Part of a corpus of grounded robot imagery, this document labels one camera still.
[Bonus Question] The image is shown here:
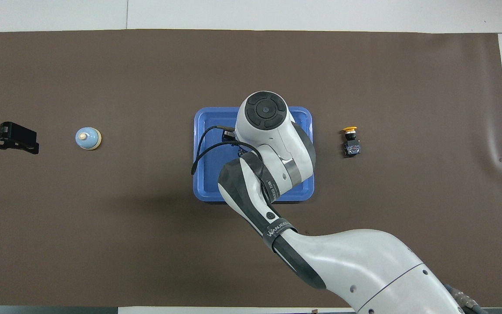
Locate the yellow mushroom push button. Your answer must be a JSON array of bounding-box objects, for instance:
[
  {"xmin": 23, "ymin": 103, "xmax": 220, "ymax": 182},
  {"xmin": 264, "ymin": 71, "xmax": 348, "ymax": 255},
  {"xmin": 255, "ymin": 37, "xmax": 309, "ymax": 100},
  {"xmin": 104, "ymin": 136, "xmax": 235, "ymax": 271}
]
[{"xmin": 342, "ymin": 126, "xmax": 362, "ymax": 158}]

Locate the blue plastic tray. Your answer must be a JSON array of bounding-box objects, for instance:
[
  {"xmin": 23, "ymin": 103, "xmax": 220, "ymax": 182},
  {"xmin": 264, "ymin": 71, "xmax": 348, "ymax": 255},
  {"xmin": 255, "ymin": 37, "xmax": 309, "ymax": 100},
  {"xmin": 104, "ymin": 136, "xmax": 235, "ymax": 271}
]
[{"xmin": 193, "ymin": 106, "xmax": 315, "ymax": 202}]

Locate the light blue call bell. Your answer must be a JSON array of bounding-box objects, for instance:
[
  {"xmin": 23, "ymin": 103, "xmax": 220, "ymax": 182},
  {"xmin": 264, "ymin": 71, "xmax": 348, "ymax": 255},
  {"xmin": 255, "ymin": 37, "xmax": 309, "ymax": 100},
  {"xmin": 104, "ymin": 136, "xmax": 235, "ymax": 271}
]
[{"xmin": 75, "ymin": 126, "xmax": 102, "ymax": 151}]

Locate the brown table mat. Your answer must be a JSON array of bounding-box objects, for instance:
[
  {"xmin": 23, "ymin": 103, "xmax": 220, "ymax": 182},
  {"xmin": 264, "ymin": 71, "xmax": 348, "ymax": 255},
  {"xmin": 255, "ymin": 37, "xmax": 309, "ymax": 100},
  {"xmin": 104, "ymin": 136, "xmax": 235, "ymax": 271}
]
[{"xmin": 0, "ymin": 29, "xmax": 502, "ymax": 308}]

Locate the black cable with metal connector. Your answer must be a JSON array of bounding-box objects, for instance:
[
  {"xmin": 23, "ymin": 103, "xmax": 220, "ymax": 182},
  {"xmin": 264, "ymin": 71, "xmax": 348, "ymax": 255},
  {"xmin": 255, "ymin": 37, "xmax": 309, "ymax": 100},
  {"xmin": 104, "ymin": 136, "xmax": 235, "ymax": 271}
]
[{"xmin": 444, "ymin": 283, "xmax": 483, "ymax": 314}]

